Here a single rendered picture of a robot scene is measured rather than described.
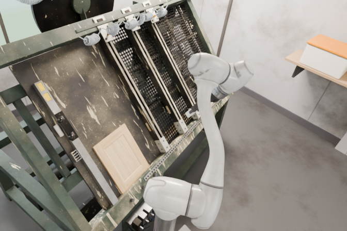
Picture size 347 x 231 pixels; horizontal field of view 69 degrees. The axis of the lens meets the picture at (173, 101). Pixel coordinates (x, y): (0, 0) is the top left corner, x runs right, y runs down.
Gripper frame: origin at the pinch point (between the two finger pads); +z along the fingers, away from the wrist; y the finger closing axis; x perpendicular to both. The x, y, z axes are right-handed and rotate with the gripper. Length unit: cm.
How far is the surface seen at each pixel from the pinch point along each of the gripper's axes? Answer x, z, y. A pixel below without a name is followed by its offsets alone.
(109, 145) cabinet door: -16, 75, 8
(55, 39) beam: -86, 41, 26
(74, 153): -20, 74, 34
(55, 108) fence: -48, 61, 37
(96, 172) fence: -3, 77, 25
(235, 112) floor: 1, 139, -258
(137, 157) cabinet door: 0, 80, -12
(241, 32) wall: -103, 70, -299
